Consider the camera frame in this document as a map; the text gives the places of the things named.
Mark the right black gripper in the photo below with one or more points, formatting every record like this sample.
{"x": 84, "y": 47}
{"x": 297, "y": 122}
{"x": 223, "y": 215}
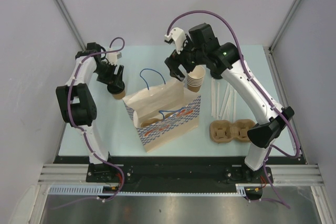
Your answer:
{"x": 175, "y": 58}

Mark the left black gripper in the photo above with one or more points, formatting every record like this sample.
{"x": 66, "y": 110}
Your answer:
{"x": 112, "y": 78}

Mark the black cup lid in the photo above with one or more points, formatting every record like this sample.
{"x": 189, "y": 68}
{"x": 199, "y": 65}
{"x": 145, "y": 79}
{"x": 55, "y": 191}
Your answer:
{"x": 116, "y": 88}

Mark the single brown paper cup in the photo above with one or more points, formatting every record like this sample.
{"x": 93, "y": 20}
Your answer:
{"x": 119, "y": 96}

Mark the blue checkered paper bag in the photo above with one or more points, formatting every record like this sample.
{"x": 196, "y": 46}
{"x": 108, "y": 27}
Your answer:
{"x": 162, "y": 113}

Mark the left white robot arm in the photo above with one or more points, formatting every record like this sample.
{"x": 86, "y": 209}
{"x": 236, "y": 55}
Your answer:
{"x": 79, "y": 110}

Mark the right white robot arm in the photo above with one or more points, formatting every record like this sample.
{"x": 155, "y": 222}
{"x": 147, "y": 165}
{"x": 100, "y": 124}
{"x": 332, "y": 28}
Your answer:
{"x": 201, "y": 47}

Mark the stack of brown paper cups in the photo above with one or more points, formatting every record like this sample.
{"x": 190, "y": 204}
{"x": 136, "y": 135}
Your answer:
{"x": 195, "y": 78}

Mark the white wrapped straw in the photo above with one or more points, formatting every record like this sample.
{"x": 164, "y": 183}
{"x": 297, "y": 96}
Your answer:
{"x": 218, "y": 96}
{"x": 226, "y": 101}
{"x": 230, "y": 107}
{"x": 213, "y": 97}

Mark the stack of black lids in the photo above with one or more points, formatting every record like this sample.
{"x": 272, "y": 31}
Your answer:
{"x": 215, "y": 75}

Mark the brown cardboard cup carrier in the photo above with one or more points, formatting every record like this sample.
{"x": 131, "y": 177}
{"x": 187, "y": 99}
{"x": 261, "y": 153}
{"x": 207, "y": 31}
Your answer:
{"x": 224, "y": 131}

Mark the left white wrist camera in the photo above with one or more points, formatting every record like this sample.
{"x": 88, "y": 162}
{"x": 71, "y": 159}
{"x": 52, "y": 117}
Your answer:
{"x": 113, "y": 57}

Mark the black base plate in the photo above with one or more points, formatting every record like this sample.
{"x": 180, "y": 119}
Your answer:
{"x": 226, "y": 169}

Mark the white cable duct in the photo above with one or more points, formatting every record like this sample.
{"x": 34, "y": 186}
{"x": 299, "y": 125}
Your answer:
{"x": 82, "y": 190}

